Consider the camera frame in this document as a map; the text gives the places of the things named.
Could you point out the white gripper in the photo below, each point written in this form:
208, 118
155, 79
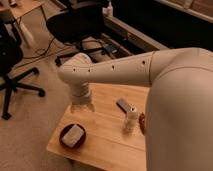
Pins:
81, 95

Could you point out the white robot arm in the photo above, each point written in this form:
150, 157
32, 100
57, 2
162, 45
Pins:
179, 106

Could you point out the dark red bowl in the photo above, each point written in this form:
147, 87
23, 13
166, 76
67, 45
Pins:
65, 130

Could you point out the white sponge block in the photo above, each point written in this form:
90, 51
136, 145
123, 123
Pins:
73, 136

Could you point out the power strip on floor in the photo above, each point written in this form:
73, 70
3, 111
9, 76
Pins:
110, 49

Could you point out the small white bottle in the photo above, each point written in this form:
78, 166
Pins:
130, 120

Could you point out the red brown small object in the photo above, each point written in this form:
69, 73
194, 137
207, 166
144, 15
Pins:
142, 123

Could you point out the black office chair centre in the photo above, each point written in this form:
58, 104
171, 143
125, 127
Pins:
77, 22

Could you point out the black office chair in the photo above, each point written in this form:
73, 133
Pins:
11, 54
77, 22

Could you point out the black office chair left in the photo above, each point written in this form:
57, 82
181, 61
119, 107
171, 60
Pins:
11, 54

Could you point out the white spray bottle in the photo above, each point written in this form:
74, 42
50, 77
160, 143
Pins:
108, 11

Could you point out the wooden desk top left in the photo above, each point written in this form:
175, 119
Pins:
16, 14

